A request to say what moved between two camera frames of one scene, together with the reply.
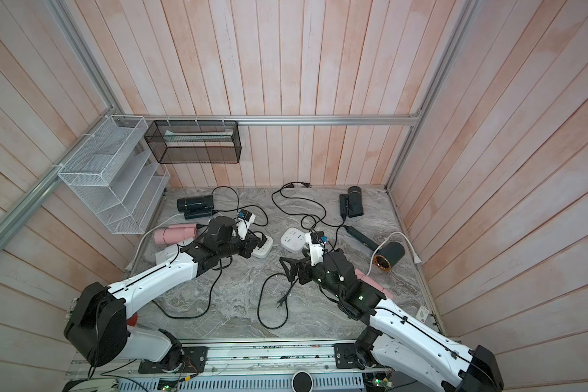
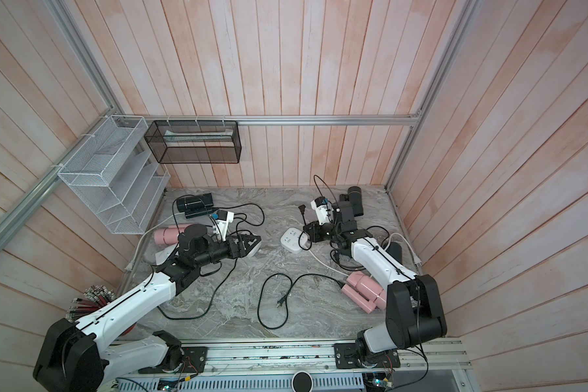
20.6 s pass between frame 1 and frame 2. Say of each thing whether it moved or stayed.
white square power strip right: stayed
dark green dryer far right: stayed
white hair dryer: stayed
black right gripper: moved
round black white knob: stayed
